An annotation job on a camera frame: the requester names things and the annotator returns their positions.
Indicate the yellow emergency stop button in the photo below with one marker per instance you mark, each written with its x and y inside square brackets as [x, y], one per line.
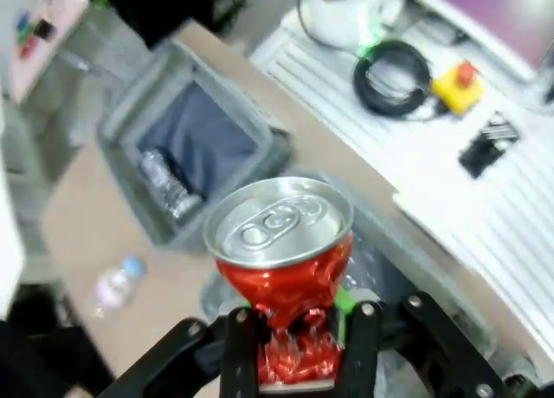
[459, 86]

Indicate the grey fabric bin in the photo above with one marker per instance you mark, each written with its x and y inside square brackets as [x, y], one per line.
[203, 125]

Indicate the large clear plastic bottle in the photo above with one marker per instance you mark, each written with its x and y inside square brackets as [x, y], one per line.
[166, 186]

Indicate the black hex key set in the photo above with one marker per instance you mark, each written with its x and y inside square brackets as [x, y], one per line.
[487, 145]

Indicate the black box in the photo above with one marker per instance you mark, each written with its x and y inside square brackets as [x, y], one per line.
[173, 4]

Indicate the white slatted mounting plate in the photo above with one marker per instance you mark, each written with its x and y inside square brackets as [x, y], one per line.
[454, 164]

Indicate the small blue-capped plastic bottle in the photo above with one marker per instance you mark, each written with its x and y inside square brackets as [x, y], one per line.
[117, 283]

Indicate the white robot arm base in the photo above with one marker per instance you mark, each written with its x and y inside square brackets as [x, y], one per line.
[337, 8]

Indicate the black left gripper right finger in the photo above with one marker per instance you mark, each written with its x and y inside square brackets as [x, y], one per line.
[363, 342]

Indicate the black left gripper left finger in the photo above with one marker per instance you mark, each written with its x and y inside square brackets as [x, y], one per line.
[236, 354]

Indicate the pink side table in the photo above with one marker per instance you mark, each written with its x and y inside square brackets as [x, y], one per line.
[39, 39]

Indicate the grey fabric basket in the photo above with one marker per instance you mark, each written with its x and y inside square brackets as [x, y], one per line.
[402, 264]

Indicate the crushed red soda can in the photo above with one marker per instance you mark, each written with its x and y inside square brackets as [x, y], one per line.
[285, 251]

